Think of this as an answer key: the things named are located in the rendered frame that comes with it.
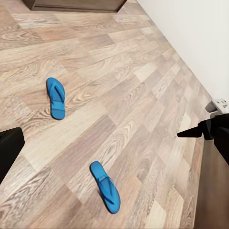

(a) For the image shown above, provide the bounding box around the sandal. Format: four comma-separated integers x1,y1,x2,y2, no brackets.
90,161,121,214
47,77,65,120

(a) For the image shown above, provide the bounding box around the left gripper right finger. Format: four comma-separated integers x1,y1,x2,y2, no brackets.
214,127,229,165

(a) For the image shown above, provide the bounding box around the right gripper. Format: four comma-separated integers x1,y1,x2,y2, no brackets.
177,113,229,141

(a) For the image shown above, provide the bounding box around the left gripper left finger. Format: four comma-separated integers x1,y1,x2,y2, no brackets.
0,127,25,184

